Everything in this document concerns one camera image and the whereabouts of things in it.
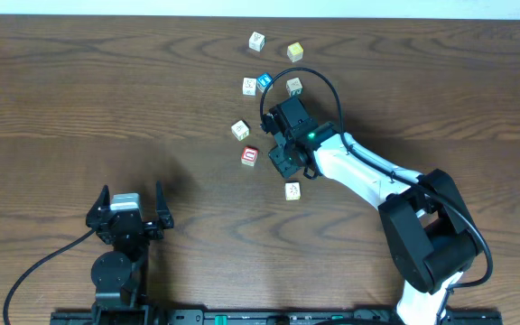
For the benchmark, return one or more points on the white block yellow side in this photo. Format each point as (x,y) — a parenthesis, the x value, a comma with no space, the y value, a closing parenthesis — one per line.
(292,191)

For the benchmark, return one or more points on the yellow top block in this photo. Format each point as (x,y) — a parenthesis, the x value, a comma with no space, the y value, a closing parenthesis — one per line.
(295,52)

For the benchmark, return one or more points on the white dragonfly block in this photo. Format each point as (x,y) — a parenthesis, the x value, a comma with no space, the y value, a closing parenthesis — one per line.
(240,130)

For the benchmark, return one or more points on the white block number four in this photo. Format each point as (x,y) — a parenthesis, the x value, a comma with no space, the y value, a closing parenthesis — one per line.
(249,86)

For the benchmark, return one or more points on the white block top left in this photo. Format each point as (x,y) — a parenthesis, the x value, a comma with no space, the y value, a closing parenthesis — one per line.
(256,41)

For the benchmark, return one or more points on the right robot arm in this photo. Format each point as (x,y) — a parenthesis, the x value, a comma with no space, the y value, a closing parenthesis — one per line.
(431,236)

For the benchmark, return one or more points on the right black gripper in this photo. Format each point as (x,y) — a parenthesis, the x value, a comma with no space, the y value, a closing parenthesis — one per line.
(286,169)

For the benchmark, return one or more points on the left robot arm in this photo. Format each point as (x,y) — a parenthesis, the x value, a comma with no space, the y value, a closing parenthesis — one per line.
(120,275)

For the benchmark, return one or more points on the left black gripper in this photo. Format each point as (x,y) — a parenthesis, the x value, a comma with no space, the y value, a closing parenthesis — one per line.
(126,221)

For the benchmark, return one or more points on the red U block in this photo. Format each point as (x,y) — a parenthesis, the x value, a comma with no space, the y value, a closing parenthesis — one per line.
(249,156)

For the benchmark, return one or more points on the white block green side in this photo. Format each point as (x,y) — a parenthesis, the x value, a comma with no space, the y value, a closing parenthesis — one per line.
(294,87)

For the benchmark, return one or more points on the blue top block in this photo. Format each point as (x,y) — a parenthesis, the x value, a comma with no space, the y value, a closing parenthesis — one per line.
(264,82)

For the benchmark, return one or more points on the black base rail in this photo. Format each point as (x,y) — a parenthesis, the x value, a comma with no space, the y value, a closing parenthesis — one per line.
(199,317)

